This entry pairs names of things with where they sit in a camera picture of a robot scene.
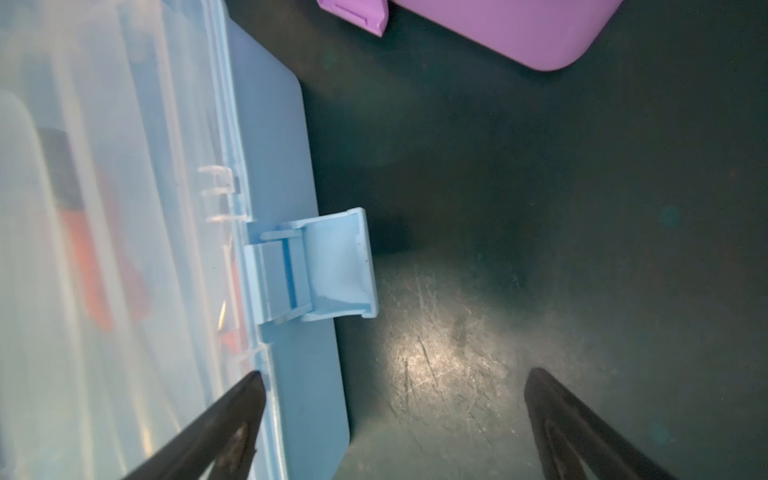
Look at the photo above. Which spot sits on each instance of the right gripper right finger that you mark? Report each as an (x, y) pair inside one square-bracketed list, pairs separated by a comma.
[(571, 438)]

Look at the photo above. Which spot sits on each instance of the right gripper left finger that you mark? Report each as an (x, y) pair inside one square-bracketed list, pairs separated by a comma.
[(219, 444)]

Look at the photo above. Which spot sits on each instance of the blue clear toolbox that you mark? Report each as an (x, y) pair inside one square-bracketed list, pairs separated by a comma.
[(190, 145)]

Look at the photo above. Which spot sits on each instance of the purple clear toolbox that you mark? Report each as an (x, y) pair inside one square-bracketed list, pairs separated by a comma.
[(544, 35)]

